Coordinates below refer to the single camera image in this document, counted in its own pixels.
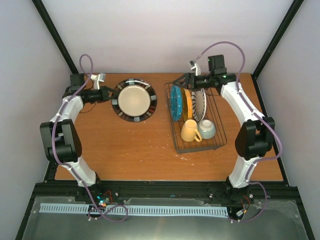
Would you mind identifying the teal dotted plate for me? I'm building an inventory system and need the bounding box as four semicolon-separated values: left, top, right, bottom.
170;85;183;122

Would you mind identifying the orange dotted plate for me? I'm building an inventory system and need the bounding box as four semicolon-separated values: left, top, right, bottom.
181;88;193;121

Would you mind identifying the white blue striped plate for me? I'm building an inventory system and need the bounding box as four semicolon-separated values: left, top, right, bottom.
191;89;207;122

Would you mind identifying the dark patterned plate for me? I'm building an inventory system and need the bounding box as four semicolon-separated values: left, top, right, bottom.
111;78;158;123

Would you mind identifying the dark wire dish rack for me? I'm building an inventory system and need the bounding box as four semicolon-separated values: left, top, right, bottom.
164;82;227;154

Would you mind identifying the yellow ceramic mug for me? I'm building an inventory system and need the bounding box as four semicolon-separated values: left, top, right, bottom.
180;119;203;142

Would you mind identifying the pale green ceramic bowl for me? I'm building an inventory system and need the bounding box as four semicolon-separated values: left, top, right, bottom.
197;119;216;140

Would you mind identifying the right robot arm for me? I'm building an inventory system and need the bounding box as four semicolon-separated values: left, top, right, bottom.
173;54;278;200

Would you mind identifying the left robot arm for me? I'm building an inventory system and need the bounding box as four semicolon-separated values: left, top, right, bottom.
39;73;119;202

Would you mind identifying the metal front plate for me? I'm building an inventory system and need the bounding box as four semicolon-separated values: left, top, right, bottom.
17;197;313;240

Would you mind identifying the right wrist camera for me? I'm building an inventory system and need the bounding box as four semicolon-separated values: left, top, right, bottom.
189;60;202;76

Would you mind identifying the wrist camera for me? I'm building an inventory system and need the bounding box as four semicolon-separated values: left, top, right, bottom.
90;73;106;90
189;60;202;76

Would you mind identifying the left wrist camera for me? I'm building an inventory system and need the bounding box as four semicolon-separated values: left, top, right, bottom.
90;73;106;90

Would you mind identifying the black left frame post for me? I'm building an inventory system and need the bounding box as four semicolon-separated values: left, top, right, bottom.
32;0;79;74

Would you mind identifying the black frame post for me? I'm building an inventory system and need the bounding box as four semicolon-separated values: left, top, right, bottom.
32;0;79;74
252;0;304;81

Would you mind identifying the black right frame post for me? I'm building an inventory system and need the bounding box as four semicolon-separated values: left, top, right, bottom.
252;0;304;81

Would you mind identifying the light blue slotted cable duct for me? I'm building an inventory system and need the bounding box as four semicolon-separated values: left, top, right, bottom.
38;203;228;218

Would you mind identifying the black front rail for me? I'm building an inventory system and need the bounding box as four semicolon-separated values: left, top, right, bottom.
32;180;301;206

